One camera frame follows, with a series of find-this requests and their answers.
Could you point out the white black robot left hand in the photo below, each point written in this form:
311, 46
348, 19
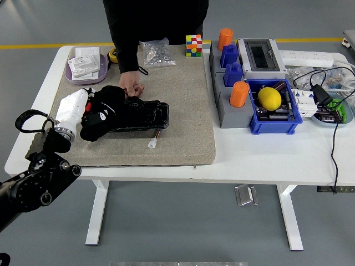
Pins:
70, 108

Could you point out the person's right hand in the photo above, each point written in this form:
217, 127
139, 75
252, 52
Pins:
131, 81

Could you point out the black rag with red patch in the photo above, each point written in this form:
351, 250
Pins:
111, 95

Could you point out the glossy black panel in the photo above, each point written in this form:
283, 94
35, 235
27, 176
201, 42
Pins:
147, 116

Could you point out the person's right forearm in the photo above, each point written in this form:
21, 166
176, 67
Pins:
127, 55

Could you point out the table control panel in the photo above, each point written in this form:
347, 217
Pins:
346, 189

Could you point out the purple oval dish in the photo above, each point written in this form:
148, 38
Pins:
104, 66

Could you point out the yellow tape measure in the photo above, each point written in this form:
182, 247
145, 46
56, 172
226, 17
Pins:
113, 55

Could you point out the clear bag of screws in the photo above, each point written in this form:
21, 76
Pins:
156, 54

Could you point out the grey-brown mat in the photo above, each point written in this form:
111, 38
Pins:
180, 110

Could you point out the person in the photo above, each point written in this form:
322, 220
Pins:
155, 19

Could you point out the colourful puzzle cube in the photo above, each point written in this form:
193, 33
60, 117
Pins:
193, 45

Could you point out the grey holder block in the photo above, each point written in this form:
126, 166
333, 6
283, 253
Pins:
215, 59
235, 117

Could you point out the blue block with knob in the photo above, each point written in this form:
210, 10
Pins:
233, 74
228, 55

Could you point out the orange cylinder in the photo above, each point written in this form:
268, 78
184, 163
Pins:
225, 37
238, 94

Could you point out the white table leg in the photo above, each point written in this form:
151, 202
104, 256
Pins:
289, 221
97, 216

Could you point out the white electrical distribution box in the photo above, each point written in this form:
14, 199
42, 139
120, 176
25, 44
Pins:
260, 56

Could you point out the steel ball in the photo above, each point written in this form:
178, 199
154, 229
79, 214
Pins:
261, 111

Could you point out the yellow lemon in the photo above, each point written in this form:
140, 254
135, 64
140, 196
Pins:
269, 98

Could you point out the brown cylinder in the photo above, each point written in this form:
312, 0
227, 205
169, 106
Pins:
279, 86

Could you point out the blue plastic bin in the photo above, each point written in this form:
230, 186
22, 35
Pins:
273, 127

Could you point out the dark circuit board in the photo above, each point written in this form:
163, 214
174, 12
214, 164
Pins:
277, 115

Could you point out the clear bag of small parts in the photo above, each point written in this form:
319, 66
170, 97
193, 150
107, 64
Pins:
294, 74

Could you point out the white power strip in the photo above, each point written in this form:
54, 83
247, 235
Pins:
305, 56

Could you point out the white terminal block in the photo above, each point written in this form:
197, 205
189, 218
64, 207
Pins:
305, 106

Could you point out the dark relay module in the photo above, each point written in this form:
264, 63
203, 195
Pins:
327, 117

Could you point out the light blue dish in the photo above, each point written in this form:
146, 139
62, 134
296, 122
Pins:
330, 124

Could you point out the clear bag of blue parts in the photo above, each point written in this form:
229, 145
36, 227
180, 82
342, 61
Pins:
337, 76

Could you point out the green plastic part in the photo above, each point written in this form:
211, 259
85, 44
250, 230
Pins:
342, 113

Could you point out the white cart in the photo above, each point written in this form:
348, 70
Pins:
350, 38

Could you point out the small white switch plate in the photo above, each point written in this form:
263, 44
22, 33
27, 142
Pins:
83, 65

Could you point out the large white switch plate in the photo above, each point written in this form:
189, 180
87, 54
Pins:
87, 51

